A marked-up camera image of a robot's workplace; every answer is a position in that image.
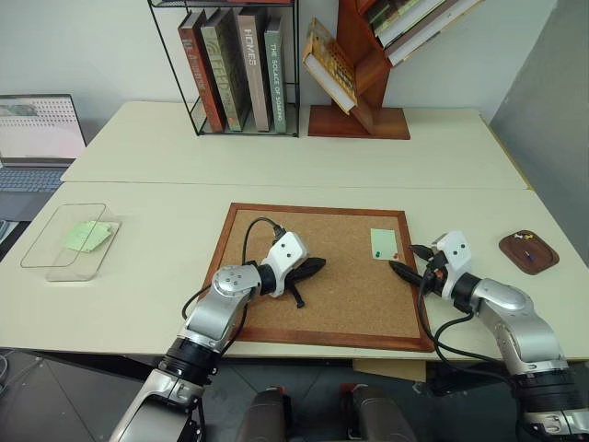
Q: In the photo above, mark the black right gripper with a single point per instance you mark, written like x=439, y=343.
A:
x=435, y=282

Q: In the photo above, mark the olive green patterned book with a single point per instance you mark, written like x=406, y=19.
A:
x=225, y=78

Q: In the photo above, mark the clear plastic box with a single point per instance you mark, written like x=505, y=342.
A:
x=46, y=258

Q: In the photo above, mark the red-brown book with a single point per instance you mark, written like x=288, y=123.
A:
x=200, y=78

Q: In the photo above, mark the red cover thick book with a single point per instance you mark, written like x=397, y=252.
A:
x=428, y=39

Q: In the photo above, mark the green cover book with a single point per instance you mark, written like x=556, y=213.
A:
x=386, y=11

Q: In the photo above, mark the dark cover white-paged book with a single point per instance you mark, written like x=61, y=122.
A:
x=409, y=23

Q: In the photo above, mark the brown rounded tray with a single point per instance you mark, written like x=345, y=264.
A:
x=543, y=260

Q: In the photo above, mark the wood framed cork board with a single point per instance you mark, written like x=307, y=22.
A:
x=349, y=285

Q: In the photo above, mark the yellow patterned book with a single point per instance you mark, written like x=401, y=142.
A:
x=326, y=60

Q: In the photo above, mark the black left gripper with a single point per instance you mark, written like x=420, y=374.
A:
x=293, y=277

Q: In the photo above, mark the grey laptop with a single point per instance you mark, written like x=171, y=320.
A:
x=37, y=133

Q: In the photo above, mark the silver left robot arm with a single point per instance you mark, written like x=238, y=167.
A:
x=221, y=313

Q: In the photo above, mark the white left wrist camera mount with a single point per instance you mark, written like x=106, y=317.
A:
x=287, y=255

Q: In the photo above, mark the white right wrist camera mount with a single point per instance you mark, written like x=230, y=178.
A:
x=455, y=258

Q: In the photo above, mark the dark rounded shape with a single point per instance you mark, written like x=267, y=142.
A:
x=267, y=416
x=377, y=414

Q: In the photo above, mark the crumpled green note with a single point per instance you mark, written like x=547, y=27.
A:
x=87, y=236

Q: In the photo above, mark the brown HOMES book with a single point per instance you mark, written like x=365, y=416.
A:
x=253, y=83

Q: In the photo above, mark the wooden tree-shaped bookshelf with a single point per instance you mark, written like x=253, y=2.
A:
x=359, y=122

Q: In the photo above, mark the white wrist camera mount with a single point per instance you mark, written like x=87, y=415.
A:
x=455, y=258
x=287, y=255

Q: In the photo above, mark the flat pale green note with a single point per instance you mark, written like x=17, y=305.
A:
x=384, y=239

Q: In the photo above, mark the green SOLACE book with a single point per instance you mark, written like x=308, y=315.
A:
x=275, y=83

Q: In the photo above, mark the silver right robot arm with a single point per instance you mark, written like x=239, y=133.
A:
x=515, y=313

